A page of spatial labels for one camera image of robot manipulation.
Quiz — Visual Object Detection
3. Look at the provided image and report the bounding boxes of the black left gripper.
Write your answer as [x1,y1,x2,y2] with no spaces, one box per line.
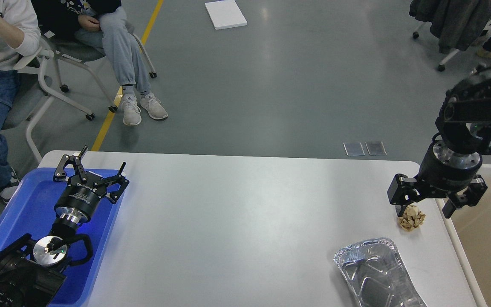
[54,145,131,225]

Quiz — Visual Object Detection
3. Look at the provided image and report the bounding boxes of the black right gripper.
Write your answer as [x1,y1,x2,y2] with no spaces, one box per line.
[387,141,488,218]

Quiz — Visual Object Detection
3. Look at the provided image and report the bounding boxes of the aluminium foil tray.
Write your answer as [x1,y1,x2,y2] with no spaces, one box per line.
[334,237,426,307]

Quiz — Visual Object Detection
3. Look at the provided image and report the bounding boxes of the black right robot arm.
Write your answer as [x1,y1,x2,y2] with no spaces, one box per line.
[387,65,491,218]

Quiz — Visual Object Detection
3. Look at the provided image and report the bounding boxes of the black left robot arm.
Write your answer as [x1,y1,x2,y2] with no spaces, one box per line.
[0,148,129,307]

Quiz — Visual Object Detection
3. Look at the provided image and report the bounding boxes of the crumpled brown paper ball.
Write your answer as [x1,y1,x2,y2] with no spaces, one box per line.
[397,205,426,232]

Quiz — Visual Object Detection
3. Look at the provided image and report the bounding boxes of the right metal floor plate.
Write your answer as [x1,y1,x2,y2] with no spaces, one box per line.
[366,141,387,156]

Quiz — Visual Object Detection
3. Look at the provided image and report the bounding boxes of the metal floor plate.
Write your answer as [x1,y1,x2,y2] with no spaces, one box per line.
[343,142,366,156]
[366,141,387,156]

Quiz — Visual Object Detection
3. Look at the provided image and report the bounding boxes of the left metal floor plate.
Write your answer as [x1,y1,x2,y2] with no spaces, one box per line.
[343,142,366,156]

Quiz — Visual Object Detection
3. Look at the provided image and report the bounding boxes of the white office chair near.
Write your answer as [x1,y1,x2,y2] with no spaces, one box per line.
[2,35,95,162]

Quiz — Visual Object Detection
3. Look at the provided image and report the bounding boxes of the grey office chair far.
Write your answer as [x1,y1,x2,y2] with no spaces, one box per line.
[41,21,157,121]

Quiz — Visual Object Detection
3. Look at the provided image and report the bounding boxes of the person in light jeans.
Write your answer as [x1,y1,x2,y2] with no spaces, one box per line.
[32,0,168,126]

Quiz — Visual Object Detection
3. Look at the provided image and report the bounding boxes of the chair with dark coat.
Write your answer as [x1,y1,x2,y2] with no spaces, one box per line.
[409,0,491,72]

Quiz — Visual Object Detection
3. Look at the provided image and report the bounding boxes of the white flat box on floor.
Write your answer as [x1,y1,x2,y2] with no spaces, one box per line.
[205,0,248,30]

